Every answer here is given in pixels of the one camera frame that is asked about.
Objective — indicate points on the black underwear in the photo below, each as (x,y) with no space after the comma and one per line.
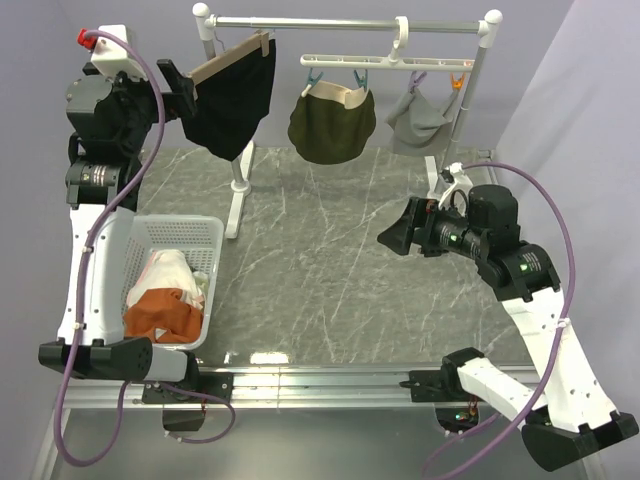
(231,104)

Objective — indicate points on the orange garment in basket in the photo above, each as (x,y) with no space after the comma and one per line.
(163,317)

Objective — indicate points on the white plastic clip hanger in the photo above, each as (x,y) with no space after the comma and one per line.
(393,61)

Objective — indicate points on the white clothes drying rack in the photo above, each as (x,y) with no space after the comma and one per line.
(486,29)

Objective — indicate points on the teal clothes peg left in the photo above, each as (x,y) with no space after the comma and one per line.
(311,82)

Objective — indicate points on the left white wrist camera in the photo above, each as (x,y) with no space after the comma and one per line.
(109,58)

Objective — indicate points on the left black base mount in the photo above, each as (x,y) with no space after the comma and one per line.
(190,395)

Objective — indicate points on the white plastic laundry basket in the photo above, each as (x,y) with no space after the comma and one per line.
(199,238)

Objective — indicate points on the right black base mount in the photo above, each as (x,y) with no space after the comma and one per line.
(456,411)

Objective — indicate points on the purple clothes peg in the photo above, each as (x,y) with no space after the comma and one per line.
(415,80)

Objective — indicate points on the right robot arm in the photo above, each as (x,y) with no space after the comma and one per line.
(568,416)

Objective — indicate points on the wooden clip hanger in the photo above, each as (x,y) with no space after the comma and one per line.
(257,41)

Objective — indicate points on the olive green underwear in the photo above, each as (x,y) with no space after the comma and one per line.
(331,124)

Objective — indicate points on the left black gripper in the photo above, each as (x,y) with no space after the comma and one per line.
(179,101)

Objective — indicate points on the orange clothes peg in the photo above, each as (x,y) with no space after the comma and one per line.
(457,82)

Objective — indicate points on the white pink garment in basket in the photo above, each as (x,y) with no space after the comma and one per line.
(169,269)

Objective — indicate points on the aluminium mounting rail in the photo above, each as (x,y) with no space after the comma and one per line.
(287,387)

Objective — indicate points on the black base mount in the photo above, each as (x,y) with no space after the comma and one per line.
(190,395)
(456,411)

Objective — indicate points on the teal clothes peg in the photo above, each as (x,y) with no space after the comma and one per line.
(361,80)
(311,82)

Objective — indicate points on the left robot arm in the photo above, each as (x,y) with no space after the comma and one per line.
(111,119)

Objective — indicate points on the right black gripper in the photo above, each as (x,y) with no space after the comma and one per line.
(420,212)

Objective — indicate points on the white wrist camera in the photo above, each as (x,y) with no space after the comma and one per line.
(109,58)
(458,183)

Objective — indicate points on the teal clothes peg right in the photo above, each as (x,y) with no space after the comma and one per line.
(361,80)

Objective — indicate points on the grey underwear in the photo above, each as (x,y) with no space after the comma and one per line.
(418,128)

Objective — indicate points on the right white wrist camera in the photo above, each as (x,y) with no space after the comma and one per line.
(458,183)

